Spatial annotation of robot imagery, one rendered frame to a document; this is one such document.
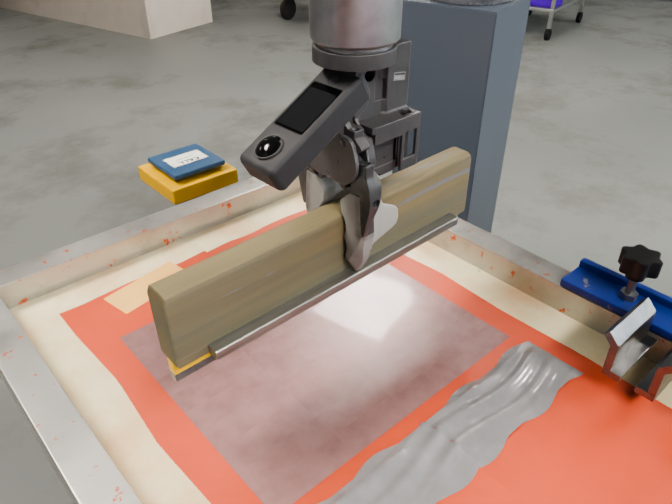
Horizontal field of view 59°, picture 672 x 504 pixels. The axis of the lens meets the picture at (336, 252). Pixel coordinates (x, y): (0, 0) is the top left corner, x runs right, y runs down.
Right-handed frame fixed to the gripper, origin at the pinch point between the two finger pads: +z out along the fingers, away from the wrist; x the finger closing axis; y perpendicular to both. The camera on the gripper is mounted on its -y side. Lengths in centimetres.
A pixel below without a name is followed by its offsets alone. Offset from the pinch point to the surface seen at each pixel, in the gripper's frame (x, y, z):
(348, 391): -5.3, -3.1, 13.5
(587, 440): -25.2, 9.8, 13.6
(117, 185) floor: 241, 65, 110
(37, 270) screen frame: 32.9, -20.5, 10.1
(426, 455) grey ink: -16.3, -3.5, 12.8
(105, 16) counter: 549, 199, 99
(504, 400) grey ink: -17.1, 7.7, 13.2
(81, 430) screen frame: 5.0, -26.4, 10.0
